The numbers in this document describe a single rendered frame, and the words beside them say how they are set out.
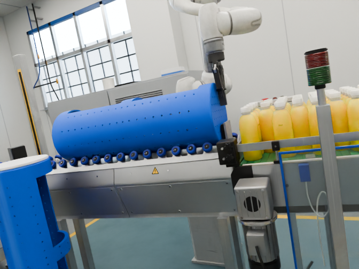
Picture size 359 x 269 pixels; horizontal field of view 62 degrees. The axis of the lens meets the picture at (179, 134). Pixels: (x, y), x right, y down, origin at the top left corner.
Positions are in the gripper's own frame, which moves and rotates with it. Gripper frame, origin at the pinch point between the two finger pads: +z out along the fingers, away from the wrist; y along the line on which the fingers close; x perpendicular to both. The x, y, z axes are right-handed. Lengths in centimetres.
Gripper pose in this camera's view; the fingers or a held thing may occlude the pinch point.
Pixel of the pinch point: (222, 97)
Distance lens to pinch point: 139.6
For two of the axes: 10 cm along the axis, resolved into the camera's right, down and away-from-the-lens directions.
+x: -9.1, 1.2, 3.9
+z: 1.8, 9.8, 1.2
